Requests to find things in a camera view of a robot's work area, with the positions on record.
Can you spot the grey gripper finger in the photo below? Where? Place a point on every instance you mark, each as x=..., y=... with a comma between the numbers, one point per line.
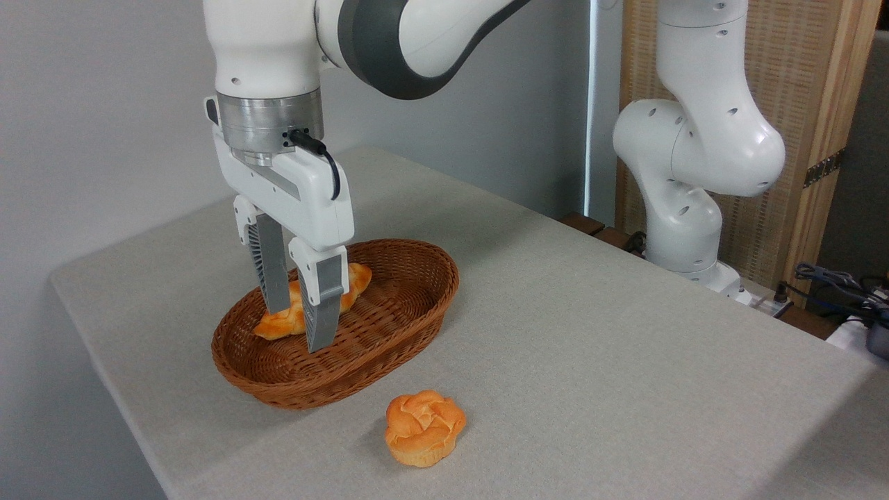
x=271, y=264
x=323, y=305

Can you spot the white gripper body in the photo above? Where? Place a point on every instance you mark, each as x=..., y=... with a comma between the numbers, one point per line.
x=312, y=208

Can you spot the long braided bread loaf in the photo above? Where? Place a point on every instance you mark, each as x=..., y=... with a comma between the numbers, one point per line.
x=285, y=323

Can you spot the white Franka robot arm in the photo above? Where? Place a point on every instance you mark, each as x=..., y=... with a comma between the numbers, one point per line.
x=264, y=42

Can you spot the flower-shaped bread roll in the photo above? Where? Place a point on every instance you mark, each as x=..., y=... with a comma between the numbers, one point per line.
x=424, y=427

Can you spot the brown oval wicker basket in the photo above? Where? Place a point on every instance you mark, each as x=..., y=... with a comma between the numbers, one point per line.
x=389, y=326

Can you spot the grey tablecloth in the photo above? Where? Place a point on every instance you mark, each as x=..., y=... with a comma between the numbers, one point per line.
x=625, y=382

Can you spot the metal hinge on screen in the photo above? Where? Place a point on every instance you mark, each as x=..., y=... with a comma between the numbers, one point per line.
x=823, y=169

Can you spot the woven screen with wooden frame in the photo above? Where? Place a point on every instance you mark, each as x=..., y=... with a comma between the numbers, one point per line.
x=785, y=69

